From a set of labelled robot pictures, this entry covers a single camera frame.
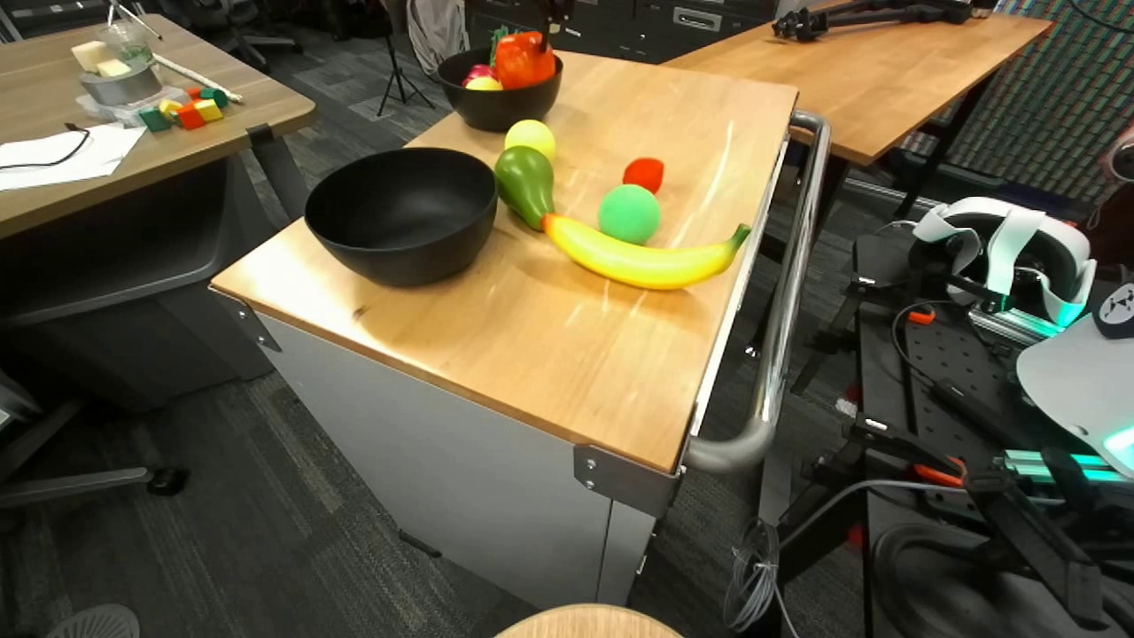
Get yellow toy banana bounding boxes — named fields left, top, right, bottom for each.
left=541, top=214, right=750, bottom=290

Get green toy ball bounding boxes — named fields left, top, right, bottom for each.
left=598, top=186, right=664, bottom=245

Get green toy pear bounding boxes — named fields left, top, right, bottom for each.
left=495, top=147, right=553, bottom=229

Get red toy strawberry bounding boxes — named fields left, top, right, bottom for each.
left=623, top=157, right=666, bottom=190

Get yellow toy lemon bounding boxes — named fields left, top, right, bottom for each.
left=502, top=121, right=557, bottom=158

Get yellow green toy apple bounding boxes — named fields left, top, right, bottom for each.
left=464, top=76, right=502, bottom=91

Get orange toy bell pepper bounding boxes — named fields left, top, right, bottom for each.
left=490, top=31, right=557, bottom=88

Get white tool cart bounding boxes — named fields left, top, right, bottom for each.
left=226, top=295, right=683, bottom=605

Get black bowl with banana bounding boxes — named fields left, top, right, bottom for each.
left=304, top=148, right=495, bottom=288

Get black bowl with pepper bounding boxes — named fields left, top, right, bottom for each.
left=436, top=50, right=560, bottom=130

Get round wooden stool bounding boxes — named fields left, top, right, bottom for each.
left=495, top=603, right=682, bottom=638

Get colourful toy blocks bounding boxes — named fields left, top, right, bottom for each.
left=136, top=85, right=229, bottom=130

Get white vr headset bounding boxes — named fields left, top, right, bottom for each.
left=910, top=194, right=1094, bottom=340

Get white paper sheets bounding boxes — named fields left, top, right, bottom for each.
left=0, top=123, right=145, bottom=190

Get wooden office desk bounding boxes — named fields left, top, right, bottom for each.
left=0, top=14, right=317, bottom=236

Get silver cart handle bar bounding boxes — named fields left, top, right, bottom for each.
left=683, top=112, right=831, bottom=475

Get black camera tripod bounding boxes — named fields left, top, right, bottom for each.
left=375, top=0, right=434, bottom=112

